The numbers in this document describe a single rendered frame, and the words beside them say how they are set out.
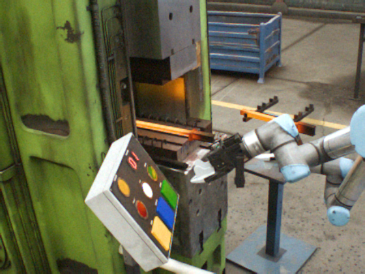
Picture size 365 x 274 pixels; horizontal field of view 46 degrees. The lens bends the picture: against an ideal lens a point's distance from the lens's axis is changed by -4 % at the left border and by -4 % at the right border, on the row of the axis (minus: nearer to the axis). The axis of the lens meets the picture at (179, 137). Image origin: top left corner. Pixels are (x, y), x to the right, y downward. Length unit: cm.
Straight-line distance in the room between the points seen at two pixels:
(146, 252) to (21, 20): 95
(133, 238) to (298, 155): 51
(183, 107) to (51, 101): 68
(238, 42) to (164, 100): 340
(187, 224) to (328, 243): 123
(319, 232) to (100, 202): 199
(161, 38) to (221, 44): 400
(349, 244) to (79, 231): 166
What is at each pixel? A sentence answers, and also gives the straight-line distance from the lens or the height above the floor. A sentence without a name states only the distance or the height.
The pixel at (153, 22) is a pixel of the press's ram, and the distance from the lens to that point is 156.
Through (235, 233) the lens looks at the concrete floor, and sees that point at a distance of 290.
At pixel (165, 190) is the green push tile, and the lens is 143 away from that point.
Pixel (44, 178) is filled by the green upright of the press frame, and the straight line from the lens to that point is 194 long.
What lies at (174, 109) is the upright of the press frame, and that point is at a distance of 214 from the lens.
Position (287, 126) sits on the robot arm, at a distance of 129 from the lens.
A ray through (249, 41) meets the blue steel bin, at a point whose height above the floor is 49.
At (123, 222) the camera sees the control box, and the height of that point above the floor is 110.
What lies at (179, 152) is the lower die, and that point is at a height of 96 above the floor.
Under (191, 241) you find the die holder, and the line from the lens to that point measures 195.
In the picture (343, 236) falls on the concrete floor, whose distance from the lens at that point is 295.
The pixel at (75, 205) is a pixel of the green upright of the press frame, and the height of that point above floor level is 78.
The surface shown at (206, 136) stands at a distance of 180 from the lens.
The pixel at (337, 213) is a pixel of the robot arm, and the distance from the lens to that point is 156.
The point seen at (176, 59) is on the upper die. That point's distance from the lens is 167.
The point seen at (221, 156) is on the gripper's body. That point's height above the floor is 116.
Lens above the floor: 180
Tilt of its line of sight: 26 degrees down
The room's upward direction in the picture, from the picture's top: 4 degrees counter-clockwise
